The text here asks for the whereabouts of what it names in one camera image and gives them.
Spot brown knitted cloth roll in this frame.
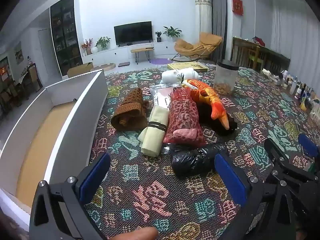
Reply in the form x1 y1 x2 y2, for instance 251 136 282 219
111 88 150 131

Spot small wooden coffee table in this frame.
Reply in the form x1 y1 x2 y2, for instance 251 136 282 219
130 46 155 63

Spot orange fish plush toy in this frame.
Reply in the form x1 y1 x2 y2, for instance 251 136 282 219
182 79 229 130

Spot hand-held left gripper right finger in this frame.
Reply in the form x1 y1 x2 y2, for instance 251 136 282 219
214 153 297 240

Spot colourful patterned woven blanket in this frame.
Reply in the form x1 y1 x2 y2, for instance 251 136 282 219
84 65 320 240

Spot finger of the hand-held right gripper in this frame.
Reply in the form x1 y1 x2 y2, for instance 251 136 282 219
264 138 316 183
298 133 320 171

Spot black plastic bag bundle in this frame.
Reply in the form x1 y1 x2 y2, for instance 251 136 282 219
170 142 229 178

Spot round purple mat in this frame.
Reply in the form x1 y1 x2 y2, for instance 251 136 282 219
151 58 173 65

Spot wooden dining chairs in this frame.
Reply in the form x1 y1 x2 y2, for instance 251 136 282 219
0 62 43 107

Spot flat yellow box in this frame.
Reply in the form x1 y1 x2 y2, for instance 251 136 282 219
167 62 210 72

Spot red wall hanging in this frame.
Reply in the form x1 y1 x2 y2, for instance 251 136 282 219
232 0 244 16

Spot person's left hand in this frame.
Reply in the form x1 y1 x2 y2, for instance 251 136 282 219
106 227 159 240

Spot white standing air conditioner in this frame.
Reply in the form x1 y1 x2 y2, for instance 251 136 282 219
195 0 212 37

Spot dark glass display cabinet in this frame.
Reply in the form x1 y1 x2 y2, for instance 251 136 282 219
49 0 83 77

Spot white sheer curtain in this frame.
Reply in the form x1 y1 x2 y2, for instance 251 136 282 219
271 0 320 63

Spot red flowers in vase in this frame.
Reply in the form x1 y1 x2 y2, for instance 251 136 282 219
81 39 93 56

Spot row of small bottles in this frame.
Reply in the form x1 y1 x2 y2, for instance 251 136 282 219
275 70 320 120

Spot white fluffy blanket roll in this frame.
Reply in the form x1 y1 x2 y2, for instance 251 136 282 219
161 67 200 84

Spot tan rocking lounge chair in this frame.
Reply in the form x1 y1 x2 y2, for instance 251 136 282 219
171 32 223 62

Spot open cardboard box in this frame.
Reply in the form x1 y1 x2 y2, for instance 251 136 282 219
67 62 94 78

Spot large green potted plant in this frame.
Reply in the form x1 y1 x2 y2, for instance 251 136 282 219
163 26 182 42

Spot clear jar with black lid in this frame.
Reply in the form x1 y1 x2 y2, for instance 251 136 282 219
213 59 240 96

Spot clear plastic bag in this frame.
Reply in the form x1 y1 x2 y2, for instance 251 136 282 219
149 84 184 109

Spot red mesh bag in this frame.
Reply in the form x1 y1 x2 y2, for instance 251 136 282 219
163 88 207 146

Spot grey curtain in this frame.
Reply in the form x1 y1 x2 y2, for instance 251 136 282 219
204 0 227 60

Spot black flat television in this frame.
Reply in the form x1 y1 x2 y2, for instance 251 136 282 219
114 21 153 46

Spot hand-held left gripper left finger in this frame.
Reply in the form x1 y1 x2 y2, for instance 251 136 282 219
29 152 112 240

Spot cream cloth roll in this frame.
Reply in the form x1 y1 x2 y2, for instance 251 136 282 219
138 104 168 157

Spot white storage box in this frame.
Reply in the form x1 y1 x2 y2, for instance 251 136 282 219
0 69 108 233

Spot black soft garment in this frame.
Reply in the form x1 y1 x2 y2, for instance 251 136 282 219
197 100 238 137

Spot dark wooden side desk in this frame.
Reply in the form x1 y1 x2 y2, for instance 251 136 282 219
232 37 291 73

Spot white low television cabinet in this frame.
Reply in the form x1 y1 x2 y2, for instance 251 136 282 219
82 41 180 67

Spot bushy potted plant white pot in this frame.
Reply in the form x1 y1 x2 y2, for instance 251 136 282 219
95 36 111 51

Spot framed wall picture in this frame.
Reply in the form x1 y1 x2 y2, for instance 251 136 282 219
14 42 25 64

